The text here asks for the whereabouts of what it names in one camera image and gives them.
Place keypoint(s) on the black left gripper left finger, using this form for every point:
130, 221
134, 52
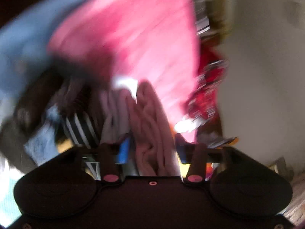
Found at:
108, 169

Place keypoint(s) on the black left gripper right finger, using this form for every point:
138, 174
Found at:
205, 163

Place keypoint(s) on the light pink knit garment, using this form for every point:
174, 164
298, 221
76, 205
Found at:
144, 117

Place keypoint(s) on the red patterned cloth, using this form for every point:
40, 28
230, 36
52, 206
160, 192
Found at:
211, 71

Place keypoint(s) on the striped black white garment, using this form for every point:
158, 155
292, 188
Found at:
80, 128

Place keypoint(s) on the pink cartoon blanket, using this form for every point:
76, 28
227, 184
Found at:
153, 40

